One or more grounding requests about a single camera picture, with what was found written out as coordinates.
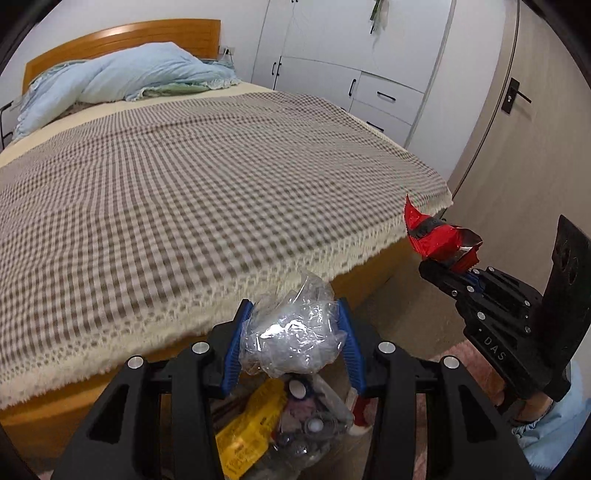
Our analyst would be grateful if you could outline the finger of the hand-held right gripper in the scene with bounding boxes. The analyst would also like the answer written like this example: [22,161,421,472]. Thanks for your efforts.
[466,267,539,333]
[419,261,485,324]

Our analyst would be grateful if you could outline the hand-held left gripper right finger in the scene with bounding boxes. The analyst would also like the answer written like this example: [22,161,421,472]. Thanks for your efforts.
[336,298,536,480]

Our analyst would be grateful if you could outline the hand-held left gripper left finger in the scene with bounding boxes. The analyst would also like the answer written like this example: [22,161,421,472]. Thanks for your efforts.
[50,299,254,480]

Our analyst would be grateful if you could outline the small red packet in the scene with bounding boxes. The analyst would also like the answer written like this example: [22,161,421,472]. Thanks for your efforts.
[404,194,483,273]

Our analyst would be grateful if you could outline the translucent plastic bag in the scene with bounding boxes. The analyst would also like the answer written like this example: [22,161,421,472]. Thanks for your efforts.
[314,375,356,435]

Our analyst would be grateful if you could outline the clear plastic wrapper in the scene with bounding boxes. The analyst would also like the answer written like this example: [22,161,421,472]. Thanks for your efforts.
[240,270,348,380]

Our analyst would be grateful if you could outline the purple towel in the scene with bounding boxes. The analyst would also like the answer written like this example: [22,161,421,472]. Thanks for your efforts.
[286,397,319,421]

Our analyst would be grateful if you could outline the yellow snack bag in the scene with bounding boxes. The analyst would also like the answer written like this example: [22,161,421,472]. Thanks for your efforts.
[215,378,287,478]

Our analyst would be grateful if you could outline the leaf print trash bag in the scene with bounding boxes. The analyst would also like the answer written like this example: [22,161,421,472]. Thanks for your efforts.
[210,374,370,480]

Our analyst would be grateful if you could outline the person's right forearm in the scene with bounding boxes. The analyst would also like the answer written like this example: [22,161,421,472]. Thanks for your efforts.
[510,364,591,476]

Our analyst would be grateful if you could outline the person's right hand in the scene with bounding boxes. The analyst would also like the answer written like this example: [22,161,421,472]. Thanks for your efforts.
[496,374,555,425]

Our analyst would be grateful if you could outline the clear plastic container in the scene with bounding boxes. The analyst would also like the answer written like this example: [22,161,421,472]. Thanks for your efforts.
[274,415,352,467]

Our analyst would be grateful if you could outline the white wardrobe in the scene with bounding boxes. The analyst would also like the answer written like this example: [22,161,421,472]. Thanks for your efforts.
[252,0,455,148]

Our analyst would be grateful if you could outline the hanging pale green cloth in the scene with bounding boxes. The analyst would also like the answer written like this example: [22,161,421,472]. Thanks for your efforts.
[369,0,391,33]

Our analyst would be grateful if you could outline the cream bed sheet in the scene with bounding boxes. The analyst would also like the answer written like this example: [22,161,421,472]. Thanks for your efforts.
[0,80,278,167]

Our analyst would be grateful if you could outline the light blue duvet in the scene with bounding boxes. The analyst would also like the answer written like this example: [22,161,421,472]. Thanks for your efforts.
[11,41,241,141]

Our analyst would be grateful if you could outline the black door handle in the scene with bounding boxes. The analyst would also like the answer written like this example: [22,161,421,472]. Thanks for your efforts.
[502,78,533,116]

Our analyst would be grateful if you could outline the wooden bed frame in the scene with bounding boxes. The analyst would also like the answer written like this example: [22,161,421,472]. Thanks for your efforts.
[0,18,455,462]

